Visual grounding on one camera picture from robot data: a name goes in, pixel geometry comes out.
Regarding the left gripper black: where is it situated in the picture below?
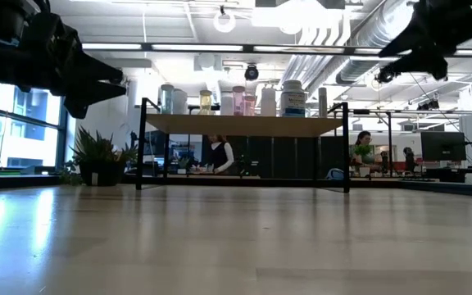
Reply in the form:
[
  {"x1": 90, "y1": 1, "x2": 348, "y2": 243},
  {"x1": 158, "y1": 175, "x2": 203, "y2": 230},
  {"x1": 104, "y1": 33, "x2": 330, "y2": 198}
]
[{"x1": 0, "y1": 0, "x2": 128, "y2": 120}]

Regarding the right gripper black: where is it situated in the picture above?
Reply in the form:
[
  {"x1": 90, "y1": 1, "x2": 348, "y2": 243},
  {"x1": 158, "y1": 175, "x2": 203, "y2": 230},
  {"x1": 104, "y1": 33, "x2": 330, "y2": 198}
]
[{"x1": 378, "y1": 0, "x2": 472, "y2": 81}]

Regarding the slim white tube bottle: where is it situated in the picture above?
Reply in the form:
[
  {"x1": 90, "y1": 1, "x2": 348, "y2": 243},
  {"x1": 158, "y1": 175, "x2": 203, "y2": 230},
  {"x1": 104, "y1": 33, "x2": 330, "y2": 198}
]
[{"x1": 318, "y1": 87, "x2": 328, "y2": 119}]

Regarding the large white labelled bottle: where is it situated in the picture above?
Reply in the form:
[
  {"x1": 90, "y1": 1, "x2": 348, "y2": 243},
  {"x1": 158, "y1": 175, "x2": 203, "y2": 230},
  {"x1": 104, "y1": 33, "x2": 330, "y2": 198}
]
[{"x1": 279, "y1": 79, "x2": 306, "y2": 118}]

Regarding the white opaque pill bottle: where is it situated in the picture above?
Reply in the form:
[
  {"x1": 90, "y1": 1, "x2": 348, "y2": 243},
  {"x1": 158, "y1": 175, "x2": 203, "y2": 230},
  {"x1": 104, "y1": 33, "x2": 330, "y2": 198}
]
[
  {"x1": 261, "y1": 84, "x2": 277, "y2": 117},
  {"x1": 220, "y1": 90, "x2": 234, "y2": 116}
]

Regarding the pink translucent pill bottle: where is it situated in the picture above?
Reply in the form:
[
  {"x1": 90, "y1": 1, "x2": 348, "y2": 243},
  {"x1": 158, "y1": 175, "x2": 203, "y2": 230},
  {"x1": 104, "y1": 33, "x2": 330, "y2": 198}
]
[{"x1": 232, "y1": 85, "x2": 247, "y2": 117}]

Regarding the wooden shelf with black legs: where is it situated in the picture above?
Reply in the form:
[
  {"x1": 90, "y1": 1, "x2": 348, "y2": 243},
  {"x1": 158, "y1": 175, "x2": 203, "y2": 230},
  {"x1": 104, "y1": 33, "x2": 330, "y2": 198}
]
[{"x1": 135, "y1": 97, "x2": 351, "y2": 194}]

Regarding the black ceiling spotlight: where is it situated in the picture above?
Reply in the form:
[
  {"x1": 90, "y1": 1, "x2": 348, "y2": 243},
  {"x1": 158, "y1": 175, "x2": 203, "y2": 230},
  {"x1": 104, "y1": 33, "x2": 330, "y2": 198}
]
[
  {"x1": 415, "y1": 98, "x2": 442, "y2": 112},
  {"x1": 243, "y1": 64, "x2": 260, "y2": 82},
  {"x1": 374, "y1": 65, "x2": 399, "y2": 85}
]

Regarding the potted green plant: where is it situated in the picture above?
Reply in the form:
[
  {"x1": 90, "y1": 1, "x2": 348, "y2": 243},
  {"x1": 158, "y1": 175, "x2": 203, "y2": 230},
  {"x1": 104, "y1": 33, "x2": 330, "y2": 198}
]
[{"x1": 61, "y1": 125, "x2": 138, "y2": 188}]

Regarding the black computer monitor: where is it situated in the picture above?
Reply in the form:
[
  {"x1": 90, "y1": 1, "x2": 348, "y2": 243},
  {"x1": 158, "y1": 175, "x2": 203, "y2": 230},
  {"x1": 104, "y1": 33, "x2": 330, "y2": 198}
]
[{"x1": 420, "y1": 130, "x2": 467, "y2": 163}]

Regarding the person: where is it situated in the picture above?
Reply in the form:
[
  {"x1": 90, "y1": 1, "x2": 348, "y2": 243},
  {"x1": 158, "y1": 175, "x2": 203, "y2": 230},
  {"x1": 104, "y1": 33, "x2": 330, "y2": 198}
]
[
  {"x1": 197, "y1": 134, "x2": 235, "y2": 176},
  {"x1": 402, "y1": 146, "x2": 418, "y2": 175},
  {"x1": 349, "y1": 130, "x2": 384, "y2": 178}
]

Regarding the long ceiling light bar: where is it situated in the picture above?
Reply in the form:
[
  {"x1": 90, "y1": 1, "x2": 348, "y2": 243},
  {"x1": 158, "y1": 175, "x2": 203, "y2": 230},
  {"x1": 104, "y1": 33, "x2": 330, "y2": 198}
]
[{"x1": 79, "y1": 40, "x2": 472, "y2": 58}]

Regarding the blue and white bag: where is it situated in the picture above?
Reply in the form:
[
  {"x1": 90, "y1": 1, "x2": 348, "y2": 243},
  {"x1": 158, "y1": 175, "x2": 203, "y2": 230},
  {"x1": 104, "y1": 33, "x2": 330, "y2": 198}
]
[{"x1": 325, "y1": 167, "x2": 346, "y2": 181}]

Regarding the silver ventilation duct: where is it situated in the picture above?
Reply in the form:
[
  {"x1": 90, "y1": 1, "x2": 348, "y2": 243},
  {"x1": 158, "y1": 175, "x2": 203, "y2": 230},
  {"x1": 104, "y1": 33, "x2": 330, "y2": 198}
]
[{"x1": 334, "y1": 0, "x2": 421, "y2": 85}]

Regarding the white ring lamp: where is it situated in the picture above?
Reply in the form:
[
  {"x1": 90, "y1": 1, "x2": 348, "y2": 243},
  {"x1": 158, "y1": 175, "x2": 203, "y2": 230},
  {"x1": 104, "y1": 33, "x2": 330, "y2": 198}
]
[{"x1": 212, "y1": 10, "x2": 237, "y2": 34}]

